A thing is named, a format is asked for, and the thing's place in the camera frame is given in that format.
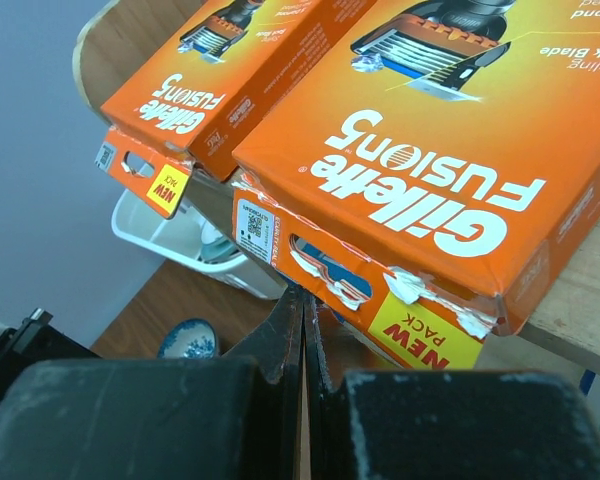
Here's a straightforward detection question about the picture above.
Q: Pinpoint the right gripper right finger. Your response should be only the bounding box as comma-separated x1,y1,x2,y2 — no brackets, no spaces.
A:
304,295,600,479

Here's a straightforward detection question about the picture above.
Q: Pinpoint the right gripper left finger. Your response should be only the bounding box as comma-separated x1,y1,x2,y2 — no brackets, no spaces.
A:
0,287,303,479

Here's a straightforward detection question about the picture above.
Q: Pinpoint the blue patterned small bowl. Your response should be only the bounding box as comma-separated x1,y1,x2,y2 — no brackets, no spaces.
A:
157,318,220,359

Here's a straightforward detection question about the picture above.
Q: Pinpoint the wooden two-tier shelf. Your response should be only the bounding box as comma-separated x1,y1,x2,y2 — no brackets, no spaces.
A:
72,0,600,374

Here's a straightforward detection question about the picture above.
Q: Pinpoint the orange razor package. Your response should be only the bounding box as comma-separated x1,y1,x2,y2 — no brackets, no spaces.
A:
95,0,372,219
233,1,600,370

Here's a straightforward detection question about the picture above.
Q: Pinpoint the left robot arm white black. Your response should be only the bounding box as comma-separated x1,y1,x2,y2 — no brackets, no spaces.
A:
0,308,97,403

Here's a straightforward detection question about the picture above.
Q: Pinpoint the white plastic dish basket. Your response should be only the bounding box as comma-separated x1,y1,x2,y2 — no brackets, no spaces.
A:
111,191,285,300

